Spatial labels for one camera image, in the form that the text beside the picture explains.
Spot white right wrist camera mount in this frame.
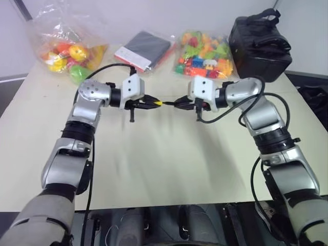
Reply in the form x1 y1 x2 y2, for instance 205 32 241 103
188 76 219 113

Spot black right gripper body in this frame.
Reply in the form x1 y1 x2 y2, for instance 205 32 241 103
188 96 212 122

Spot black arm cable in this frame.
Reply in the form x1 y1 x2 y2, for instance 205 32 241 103
73 63 138 221
196 76 289 216

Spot black fabric carry bag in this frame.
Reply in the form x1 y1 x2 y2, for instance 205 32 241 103
228 8 293 84

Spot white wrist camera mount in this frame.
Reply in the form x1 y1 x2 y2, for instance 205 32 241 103
188 76 219 113
119 74 146 110

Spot black object beside table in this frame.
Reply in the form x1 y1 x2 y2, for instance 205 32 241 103
297 86 328 121

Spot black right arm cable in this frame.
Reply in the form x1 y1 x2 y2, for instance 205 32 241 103
196 76 289 216

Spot clear bag of toy fruits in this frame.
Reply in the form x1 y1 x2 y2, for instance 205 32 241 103
27 0 110 83

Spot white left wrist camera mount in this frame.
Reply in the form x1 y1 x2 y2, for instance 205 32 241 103
119 74 146 110

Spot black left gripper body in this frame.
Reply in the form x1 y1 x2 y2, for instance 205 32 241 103
125 95 149 123

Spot clear bag of building blocks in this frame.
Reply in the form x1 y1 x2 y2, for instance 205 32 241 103
173 30 235 80

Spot dark cloth in plastic sleeve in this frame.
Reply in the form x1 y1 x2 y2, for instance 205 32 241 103
114 30 177 74

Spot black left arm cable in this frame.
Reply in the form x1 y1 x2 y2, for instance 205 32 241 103
73 63 138 221

